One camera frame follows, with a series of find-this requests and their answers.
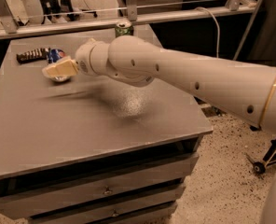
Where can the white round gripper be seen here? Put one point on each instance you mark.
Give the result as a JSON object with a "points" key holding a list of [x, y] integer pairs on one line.
{"points": [[83, 61]]}

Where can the blue pepsi can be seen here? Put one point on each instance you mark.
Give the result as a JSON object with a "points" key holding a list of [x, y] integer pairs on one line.
{"points": [[52, 57]]}

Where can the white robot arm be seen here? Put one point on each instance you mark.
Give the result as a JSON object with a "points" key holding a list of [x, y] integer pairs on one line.
{"points": [[244, 90]]}

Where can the green soda can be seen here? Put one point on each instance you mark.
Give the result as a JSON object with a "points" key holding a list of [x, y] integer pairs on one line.
{"points": [[123, 28]]}

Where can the dark striped snack bar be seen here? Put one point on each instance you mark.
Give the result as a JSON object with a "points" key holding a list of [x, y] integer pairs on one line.
{"points": [[32, 55]]}

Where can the grey drawer cabinet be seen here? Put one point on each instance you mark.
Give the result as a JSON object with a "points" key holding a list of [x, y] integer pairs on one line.
{"points": [[91, 150]]}

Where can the black wheeled cart base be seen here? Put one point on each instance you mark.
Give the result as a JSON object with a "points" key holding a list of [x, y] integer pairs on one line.
{"points": [[259, 167]]}

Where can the grey metal frame rail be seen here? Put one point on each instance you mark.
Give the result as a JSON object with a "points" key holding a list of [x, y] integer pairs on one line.
{"points": [[10, 28]]}

